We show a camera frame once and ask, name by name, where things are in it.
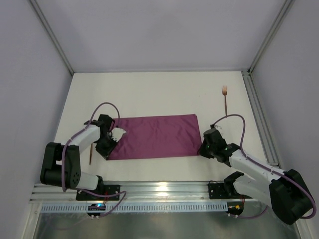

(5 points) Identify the purple cloth napkin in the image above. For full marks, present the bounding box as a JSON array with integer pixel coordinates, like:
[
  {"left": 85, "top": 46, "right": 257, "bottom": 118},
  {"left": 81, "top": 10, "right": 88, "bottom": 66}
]
[{"left": 109, "top": 114, "right": 201, "bottom": 160}]

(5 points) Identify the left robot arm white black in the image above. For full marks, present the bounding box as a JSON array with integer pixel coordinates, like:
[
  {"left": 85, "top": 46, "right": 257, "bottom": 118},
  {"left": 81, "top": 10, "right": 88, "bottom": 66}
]
[{"left": 40, "top": 115, "right": 126, "bottom": 200}]

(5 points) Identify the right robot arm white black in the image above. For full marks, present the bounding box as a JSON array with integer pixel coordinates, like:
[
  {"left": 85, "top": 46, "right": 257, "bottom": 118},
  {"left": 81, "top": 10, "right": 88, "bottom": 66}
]
[{"left": 199, "top": 128, "right": 316, "bottom": 225}]

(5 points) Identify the copper knife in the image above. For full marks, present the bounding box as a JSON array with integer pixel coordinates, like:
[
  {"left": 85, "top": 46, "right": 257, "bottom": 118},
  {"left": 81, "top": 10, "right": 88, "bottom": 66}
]
[{"left": 89, "top": 144, "right": 93, "bottom": 165}]

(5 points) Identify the left controller board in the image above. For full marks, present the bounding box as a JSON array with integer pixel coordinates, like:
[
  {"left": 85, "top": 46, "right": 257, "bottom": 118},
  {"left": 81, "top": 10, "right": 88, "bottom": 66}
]
[{"left": 87, "top": 203, "right": 106, "bottom": 217}]

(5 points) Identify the controller board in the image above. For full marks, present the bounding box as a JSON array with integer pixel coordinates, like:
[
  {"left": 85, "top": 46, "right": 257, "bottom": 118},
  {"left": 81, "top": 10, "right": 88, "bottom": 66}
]
[
  {"left": 226, "top": 203, "right": 244, "bottom": 217},
  {"left": 87, "top": 203, "right": 106, "bottom": 217}
]

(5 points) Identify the right controller board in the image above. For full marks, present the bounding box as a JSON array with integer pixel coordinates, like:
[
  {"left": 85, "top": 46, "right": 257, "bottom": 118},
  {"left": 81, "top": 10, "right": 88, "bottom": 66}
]
[{"left": 226, "top": 203, "right": 244, "bottom": 217}]

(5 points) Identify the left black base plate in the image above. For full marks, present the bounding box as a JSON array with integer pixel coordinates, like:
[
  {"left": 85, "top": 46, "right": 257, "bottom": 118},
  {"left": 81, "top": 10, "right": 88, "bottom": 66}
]
[{"left": 76, "top": 184, "right": 120, "bottom": 201}]

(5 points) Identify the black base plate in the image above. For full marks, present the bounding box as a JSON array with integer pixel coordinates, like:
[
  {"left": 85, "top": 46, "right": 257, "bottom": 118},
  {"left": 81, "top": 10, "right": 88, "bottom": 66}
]
[
  {"left": 76, "top": 184, "right": 120, "bottom": 201},
  {"left": 207, "top": 180, "right": 240, "bottom": 199}
]

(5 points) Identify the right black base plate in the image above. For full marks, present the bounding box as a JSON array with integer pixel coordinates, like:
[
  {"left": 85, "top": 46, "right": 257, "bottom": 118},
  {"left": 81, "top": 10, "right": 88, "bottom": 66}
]
[{"left": 207, "top": 180, "right": 240, "bottom": 199}]

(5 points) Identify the aluminium front rail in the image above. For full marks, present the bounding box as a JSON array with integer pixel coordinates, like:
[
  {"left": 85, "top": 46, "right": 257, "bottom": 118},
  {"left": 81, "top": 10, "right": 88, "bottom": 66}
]
[{"left": 29, "top": 177, "right": 270, "bottom": 204}]

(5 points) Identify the aluminium rail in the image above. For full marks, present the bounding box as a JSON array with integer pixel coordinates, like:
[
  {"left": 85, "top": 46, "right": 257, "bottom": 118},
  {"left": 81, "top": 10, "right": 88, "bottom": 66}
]
[
  {"left": 29, "top": 177, "right": 270, "bottom": 204},
  {"left": 241, "top": 70, "right": 279, "bottom": 166}
]

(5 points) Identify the right side aluminium rail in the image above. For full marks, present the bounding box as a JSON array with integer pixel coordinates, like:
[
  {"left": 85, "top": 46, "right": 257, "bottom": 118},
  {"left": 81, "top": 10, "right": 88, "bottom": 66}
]
[{"left": 241, "top": 70, "right": 279, "bottom": 166}]

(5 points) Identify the slotted grey cable duct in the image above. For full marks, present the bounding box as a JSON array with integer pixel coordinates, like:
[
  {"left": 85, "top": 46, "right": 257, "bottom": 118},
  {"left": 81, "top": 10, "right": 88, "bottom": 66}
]
[{"left": 40, "top": 202, "right": 227, "bottom": 213}]

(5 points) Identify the left corner frame post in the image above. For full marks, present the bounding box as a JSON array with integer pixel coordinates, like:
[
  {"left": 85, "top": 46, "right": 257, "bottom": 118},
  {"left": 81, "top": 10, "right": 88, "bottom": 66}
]
[{"left": 28, "top": 0, "right": 75, "bottom": 76}]

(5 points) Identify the corner frame post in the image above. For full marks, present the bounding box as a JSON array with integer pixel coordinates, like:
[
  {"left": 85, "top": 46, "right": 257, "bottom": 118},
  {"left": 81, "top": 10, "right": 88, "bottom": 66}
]
[
  {"left": 248, "top": 0, "right": 295, "bottom": 75},
  {"left": 28, "top": 0, "right": 75, "bottom": 76}
]

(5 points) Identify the right corner frame post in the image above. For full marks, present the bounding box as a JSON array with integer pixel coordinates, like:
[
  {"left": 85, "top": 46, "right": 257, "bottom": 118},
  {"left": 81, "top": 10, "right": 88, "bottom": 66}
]
[{"left": 248, "top": 0, "right": 295, "bottom": 75}]

